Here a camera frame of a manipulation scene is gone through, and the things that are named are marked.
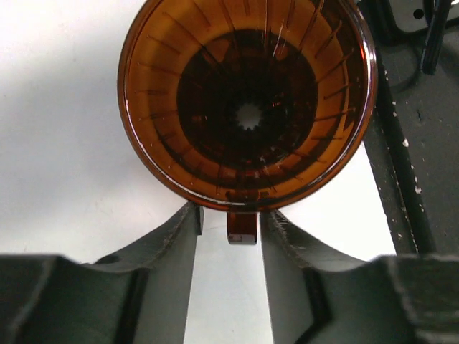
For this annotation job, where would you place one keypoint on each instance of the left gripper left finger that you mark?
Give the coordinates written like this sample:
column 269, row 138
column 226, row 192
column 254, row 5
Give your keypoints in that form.
column 138, row 294

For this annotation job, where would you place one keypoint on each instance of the amber plastic coffee dripper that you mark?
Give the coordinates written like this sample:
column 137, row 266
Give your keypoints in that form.
column 246, row 106

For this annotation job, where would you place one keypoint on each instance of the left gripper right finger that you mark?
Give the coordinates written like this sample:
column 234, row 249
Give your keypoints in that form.
column 317, row 294

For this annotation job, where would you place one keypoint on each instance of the black mounting base plate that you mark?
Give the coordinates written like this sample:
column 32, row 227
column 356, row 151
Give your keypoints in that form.
column 412, row 141

